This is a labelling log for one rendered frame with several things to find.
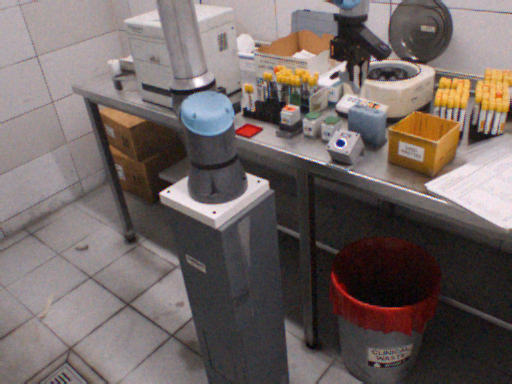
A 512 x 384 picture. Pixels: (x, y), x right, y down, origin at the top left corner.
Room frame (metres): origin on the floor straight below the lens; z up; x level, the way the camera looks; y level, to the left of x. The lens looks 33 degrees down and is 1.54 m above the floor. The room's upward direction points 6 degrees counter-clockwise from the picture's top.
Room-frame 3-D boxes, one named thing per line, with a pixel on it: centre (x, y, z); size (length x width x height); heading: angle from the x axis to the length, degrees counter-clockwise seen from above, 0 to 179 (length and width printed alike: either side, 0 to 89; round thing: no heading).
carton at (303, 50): (1.72, -0.23, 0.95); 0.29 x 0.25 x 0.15; 136
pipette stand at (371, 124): (1.20, -0.34, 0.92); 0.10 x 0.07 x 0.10; 41
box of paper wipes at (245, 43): (2.00, -0.03, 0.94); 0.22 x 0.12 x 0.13; 50
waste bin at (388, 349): (1.13, -0.40, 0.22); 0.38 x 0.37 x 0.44; 46
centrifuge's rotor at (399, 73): (1.44, -0.47, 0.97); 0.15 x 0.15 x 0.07
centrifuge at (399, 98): (1.43, -0.45, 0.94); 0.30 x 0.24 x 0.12; 127
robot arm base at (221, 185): (1.00, 0.09, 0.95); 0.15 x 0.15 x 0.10
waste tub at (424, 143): (1.07, -0.45, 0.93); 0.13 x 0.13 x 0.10; 42
